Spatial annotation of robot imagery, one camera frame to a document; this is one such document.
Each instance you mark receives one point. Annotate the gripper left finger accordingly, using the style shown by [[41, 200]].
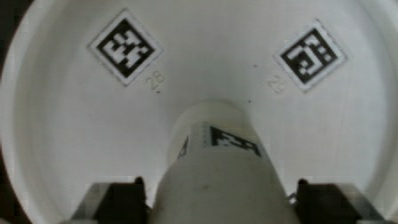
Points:
[[112, 204]]

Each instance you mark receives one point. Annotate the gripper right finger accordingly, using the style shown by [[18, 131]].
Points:
[[327, 206]]

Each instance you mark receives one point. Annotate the white round table top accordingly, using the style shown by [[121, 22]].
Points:
[[117, 61]]

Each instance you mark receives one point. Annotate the white cylindrical table leg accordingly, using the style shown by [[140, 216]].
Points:
[[220, 188]]

